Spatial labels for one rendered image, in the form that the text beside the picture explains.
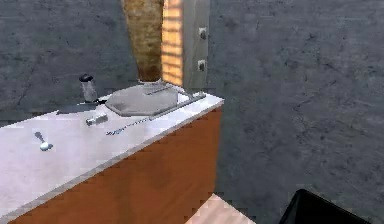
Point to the thin grey knife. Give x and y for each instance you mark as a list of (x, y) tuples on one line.
[(128, 126)]

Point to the black bin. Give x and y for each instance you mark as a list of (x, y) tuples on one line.
[(316, 210)]

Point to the small silver block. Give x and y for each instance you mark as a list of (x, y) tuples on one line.
[(96, 119)]

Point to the orange counter with white top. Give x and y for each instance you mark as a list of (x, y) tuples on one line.
[(156, 173)]

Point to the grey sink basin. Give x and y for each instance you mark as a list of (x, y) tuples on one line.
[(143, 100)]

